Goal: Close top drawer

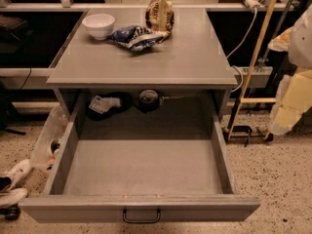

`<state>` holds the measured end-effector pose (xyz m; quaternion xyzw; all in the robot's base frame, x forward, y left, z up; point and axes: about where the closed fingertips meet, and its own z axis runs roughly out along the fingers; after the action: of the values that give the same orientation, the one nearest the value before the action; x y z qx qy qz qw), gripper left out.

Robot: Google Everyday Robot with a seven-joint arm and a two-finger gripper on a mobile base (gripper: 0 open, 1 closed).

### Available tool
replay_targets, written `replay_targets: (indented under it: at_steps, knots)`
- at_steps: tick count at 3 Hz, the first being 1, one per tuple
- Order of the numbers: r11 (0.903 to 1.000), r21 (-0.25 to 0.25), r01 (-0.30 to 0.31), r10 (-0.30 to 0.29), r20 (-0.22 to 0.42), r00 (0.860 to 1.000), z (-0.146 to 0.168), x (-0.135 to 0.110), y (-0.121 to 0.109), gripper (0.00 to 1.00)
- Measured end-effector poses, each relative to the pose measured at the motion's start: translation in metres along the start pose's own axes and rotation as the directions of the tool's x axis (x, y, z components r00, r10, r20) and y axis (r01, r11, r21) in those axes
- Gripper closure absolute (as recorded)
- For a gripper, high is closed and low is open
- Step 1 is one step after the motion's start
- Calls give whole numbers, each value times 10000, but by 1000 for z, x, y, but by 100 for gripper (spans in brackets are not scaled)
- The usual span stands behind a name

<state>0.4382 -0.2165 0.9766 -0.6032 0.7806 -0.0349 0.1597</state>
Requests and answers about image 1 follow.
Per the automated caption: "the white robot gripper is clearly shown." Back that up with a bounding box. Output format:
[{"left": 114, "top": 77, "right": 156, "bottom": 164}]
[{"left": 268, "top": 4, "right": 312, "bottom": 136}]

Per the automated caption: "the grey top drawer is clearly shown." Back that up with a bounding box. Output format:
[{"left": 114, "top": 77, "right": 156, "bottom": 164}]
[{"left": 19, "top": 91, "right": 261, "bottom": 225}]

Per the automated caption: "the grey cabinet with flat top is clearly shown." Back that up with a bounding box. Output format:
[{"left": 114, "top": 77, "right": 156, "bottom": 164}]
[{"left": 47, "top": 7, "right": 237, "bottom": 114}]

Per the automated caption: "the brown and gold snack bag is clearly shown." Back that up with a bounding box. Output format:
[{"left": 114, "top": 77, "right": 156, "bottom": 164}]
[{"left": 145, "top": 0, "right": 175, "bottom": 39}]

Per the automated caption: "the black tape roll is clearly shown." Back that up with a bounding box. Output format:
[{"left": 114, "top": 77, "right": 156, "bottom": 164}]
[{"left": 138, "top": 89, "right": 160, "bottom": 112}]

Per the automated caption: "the blue crumpled snack bag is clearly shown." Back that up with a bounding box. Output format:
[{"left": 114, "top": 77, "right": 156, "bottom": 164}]
[{"left": 108, "top": 25, "right": 163, "bottom": 52}]

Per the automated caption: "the white labelled bottle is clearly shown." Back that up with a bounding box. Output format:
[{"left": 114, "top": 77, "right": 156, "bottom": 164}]
[{"left": 89, "top": 96, "right": 121, "bottom": 114}]

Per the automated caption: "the white ceramic bowl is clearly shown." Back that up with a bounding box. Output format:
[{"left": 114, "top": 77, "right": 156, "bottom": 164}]
[{"left": 82, "top": 14, "right": 115, "bottom": 40}]

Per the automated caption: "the black caster wheel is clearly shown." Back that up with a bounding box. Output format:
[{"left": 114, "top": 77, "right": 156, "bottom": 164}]
[{"left": 0, "top": 206, "right": 20, "bottom": 220}]

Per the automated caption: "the wooden ladder frame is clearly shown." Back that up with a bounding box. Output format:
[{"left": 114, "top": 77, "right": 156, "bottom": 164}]
[{"left": 226, "top": 0, "right": 277, "bottom": 140}]

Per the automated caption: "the white power cable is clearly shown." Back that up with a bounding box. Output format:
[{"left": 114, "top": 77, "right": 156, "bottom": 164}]
[{"left": 225, "top": 5, "right": 259, "bottom": 94}]

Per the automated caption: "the black metal drawer handle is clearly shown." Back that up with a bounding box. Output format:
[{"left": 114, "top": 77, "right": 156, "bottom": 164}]
[{"left": 123, "top": 210, "right": 161, "bottom": 224}]

